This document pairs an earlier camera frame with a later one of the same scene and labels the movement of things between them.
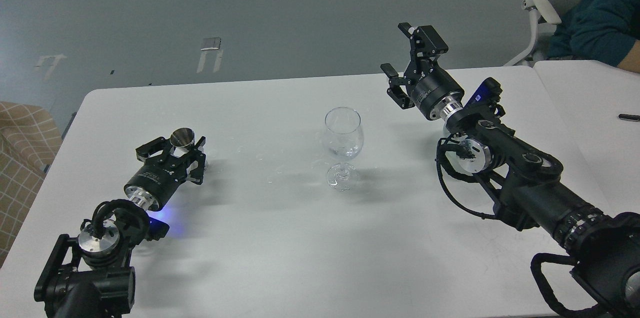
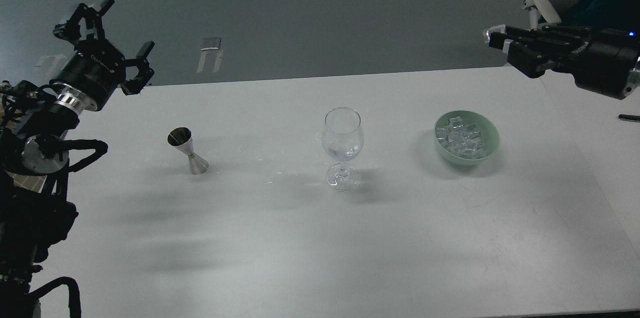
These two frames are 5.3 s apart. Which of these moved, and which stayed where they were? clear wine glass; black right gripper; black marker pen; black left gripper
Moved: black left gripper; black right gripper
Stayed: clear wine glass; black marker pen
